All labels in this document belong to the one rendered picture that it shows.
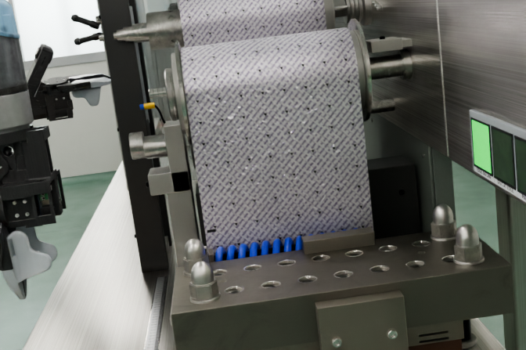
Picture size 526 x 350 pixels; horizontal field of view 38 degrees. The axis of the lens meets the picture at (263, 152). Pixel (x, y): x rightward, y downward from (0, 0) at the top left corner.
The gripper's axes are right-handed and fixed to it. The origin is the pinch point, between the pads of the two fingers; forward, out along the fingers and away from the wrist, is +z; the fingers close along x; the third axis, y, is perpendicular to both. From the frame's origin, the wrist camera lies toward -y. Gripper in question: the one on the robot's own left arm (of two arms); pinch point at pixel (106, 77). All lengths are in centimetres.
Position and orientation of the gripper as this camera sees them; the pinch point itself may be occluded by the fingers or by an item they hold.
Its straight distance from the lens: 175.5
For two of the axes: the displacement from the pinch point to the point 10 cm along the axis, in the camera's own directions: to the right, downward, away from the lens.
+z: 9.4, -1.7, 2.8
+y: 0.8, 9.4, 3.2
